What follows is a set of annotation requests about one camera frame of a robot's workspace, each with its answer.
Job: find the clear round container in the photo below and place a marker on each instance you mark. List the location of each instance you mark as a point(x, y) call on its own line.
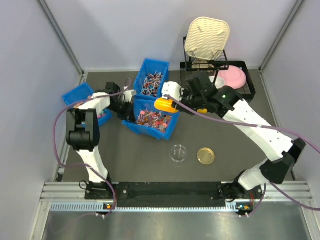
point(178, 154)

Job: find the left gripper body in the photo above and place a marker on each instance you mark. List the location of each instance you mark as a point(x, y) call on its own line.
point(126, 111)

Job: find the gold round lid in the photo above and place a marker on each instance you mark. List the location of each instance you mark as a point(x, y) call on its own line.
point(206, 156)

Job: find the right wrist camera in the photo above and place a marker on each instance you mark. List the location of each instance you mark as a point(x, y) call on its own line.
point(172, 89)

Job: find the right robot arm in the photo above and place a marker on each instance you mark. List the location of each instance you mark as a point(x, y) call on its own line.
point(282, 152)

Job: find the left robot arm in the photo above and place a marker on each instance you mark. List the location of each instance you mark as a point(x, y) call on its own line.
point(83, 134)

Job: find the black wire dish rack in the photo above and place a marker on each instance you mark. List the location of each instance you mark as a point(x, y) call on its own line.
point(221, 63)

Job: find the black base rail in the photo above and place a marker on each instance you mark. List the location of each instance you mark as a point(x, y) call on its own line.
point(173, 194)

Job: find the white small bowl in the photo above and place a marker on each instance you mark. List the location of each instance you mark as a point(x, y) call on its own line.
point(218, 81)

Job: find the blue candy bin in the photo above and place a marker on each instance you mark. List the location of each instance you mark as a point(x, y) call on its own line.
point(81, 92)
point(151, 78)
point(147, 120)

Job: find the beige square ribbed plate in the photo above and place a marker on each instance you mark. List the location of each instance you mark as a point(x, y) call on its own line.
point(206, 38)

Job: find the yellow plastic scoop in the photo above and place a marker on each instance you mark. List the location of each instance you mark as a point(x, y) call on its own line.
point(169, 106)

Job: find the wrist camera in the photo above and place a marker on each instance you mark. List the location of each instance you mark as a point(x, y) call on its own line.
point(128, 95)
point(172, 89)

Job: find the pink round plate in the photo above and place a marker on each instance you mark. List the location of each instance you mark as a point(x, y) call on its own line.
point(234, 77)

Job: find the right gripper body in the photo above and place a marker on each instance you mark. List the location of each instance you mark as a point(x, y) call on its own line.
point(186, 100)

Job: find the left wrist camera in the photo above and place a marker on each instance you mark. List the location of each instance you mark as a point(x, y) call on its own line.
point(128, 95)

